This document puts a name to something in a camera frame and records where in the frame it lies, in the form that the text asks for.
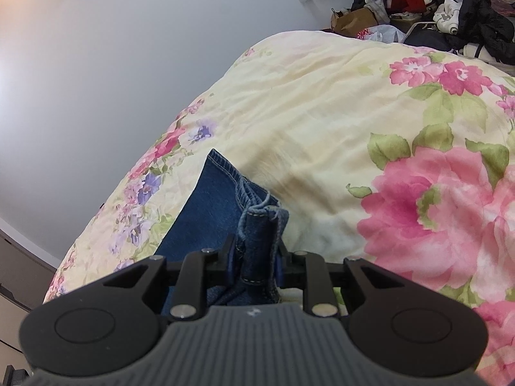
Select white plastic bag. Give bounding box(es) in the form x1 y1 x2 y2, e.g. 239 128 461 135
356 24 404 43

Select blue denim pants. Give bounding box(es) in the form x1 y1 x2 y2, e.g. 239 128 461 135
154 148 290 318

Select floral yellow bedspread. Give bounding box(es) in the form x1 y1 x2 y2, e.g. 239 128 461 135
42 30 515 386

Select beige wardrobe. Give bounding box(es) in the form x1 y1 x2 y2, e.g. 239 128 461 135
0 217 58 371

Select brown paper bag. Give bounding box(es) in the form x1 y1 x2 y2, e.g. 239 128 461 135
331 7 382 38

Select pile of clothes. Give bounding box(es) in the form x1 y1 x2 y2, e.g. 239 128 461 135
350 0 515 66

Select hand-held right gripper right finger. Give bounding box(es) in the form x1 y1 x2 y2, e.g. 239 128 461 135
276 245 407 318

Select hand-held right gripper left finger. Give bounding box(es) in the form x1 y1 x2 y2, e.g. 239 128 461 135
102 235 238 319

